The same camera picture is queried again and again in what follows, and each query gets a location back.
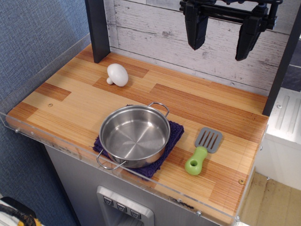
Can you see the white side cabinet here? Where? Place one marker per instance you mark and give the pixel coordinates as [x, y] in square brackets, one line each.
[279, 156]

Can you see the green grey toy spatula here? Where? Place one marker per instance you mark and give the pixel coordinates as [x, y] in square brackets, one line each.
[208, 141]

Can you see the stainless steel pot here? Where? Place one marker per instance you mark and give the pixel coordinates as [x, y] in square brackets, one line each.
[134, 136]

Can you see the black yellow object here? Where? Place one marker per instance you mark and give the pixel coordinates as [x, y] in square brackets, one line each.
[14, 213]

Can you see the white toy mushroom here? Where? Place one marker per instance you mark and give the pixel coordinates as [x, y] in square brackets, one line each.
[117, 75]

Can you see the dark right post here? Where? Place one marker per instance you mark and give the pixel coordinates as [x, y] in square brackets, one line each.
[284, 63]

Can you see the purple cloth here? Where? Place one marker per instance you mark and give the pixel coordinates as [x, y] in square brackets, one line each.
[174, 135]

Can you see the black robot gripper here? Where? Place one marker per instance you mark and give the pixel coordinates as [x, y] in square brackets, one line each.
[197, 12]

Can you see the clear acrylic guard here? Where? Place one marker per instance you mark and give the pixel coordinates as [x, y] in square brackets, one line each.
[218, 101]

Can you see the grey toy fridge cabinet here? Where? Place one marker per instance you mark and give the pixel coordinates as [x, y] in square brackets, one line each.
[82, 172]

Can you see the silver dispenser panel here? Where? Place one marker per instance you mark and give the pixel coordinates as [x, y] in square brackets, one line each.
[118, 210]

